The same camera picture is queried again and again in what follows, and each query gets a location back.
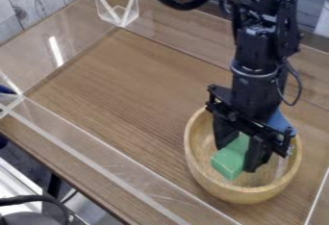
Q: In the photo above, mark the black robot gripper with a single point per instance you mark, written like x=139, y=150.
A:
x=247, y=108

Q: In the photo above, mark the green rectangular block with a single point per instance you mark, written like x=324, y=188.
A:
x=228, y=160

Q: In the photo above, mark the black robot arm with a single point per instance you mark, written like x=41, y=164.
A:
x=267, y=34

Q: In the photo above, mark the light wooden bowl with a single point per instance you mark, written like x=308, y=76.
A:
x=252, y=188

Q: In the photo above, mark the clear acrylic enclosure wall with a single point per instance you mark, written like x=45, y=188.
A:
x=110, y=75

